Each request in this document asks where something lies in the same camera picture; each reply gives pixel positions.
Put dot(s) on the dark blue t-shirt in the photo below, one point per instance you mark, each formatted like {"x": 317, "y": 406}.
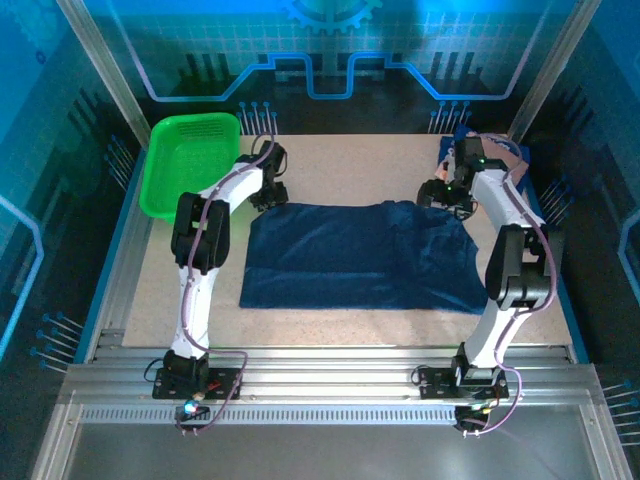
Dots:
{"x": 360, "y": 255}

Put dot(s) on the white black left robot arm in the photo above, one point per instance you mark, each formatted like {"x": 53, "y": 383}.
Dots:
{"x": 192, "y": 310}

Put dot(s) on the green plastic basket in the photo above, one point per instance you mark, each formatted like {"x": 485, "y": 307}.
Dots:
{"x": 175, "y": 155}

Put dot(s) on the small board with LED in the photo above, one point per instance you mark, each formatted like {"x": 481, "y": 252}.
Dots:
{"x": 192, "y": 409}
{"x": 475, "y": 410}

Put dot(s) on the aluminium corner post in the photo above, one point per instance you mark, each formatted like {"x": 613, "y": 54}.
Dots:
{"x": 550, "y": 75}
{"x": 107, "y": 75}

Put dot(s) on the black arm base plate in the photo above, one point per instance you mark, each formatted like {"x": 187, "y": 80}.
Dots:
{"x": 225, "y": 387}
{"x": 435, "y": 382}

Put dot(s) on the aluminium frame rail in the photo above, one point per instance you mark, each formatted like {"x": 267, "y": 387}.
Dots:
{"x": 325, "y": 380}

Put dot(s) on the blue table side rail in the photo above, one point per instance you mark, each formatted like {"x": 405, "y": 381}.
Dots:
{"x": 95, "y": 310}

